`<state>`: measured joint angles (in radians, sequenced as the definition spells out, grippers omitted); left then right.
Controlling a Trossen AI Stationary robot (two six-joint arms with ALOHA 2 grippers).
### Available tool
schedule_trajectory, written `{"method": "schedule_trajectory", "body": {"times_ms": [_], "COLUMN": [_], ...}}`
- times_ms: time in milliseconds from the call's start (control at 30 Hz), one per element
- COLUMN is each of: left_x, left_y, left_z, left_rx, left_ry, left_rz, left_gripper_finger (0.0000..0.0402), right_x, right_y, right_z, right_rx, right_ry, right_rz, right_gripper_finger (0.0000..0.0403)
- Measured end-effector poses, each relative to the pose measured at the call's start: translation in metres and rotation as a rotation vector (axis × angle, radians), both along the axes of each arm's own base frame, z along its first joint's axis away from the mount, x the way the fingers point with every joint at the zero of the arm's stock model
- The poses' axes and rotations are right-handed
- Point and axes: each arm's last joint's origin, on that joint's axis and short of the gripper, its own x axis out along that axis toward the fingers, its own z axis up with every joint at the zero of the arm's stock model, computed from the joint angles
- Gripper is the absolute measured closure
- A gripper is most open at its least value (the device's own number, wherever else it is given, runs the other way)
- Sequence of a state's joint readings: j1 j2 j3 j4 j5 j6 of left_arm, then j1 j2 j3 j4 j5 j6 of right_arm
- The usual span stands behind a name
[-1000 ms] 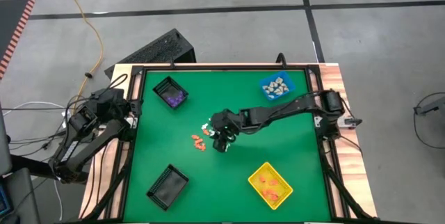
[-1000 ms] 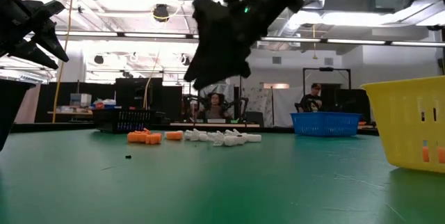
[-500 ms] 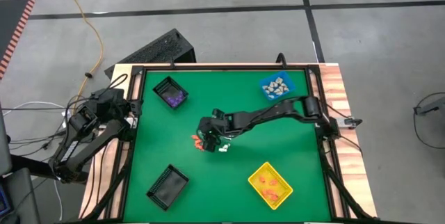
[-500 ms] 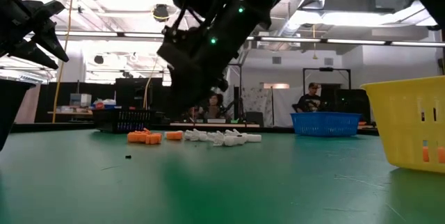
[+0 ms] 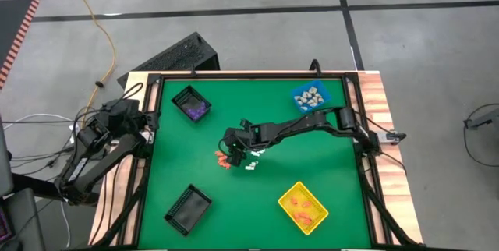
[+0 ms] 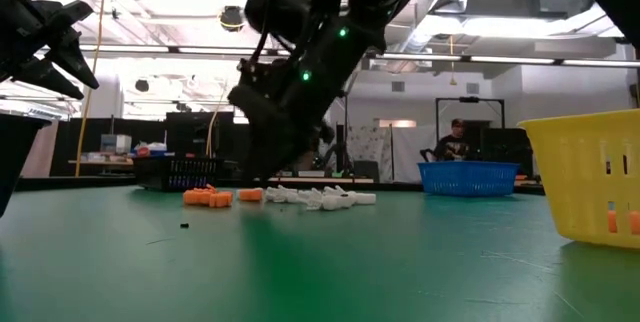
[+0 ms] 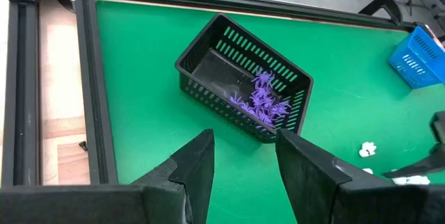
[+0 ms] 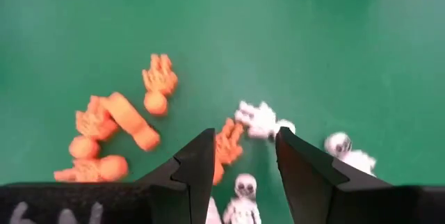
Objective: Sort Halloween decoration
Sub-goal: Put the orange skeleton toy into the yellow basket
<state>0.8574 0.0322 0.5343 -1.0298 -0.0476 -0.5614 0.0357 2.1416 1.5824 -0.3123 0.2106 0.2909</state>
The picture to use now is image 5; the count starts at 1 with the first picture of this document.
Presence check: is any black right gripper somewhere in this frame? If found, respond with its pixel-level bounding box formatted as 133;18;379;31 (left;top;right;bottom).
221;125;259;168

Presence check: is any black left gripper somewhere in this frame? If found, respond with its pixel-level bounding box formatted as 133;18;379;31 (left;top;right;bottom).
112;99;161;132

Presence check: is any black plastic slotted basket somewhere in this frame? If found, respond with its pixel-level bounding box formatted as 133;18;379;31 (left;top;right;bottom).
170;84;212;122
163;183;214;236

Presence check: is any black perforated computer case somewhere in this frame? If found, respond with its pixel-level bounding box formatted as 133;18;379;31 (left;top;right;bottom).
116;31;221;88

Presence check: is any yellow plastic slotted basket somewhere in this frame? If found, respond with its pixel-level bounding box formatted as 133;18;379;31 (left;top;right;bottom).
277;180;330;235

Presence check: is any blue plastic slotted basket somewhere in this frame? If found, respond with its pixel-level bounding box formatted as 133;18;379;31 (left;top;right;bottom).
290;79;333;114

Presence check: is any dark operator workstation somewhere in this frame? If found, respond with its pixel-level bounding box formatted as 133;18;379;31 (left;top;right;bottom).
0;114;46;251

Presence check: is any black mat orange striped edge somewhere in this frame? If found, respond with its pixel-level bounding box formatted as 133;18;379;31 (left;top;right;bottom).
0;0;41;90

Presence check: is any yellow floor cable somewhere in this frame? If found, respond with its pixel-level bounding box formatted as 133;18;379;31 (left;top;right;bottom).
60;0;118;119

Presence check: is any silver metal bracket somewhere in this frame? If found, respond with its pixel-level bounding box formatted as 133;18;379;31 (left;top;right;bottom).
378;130;407;143

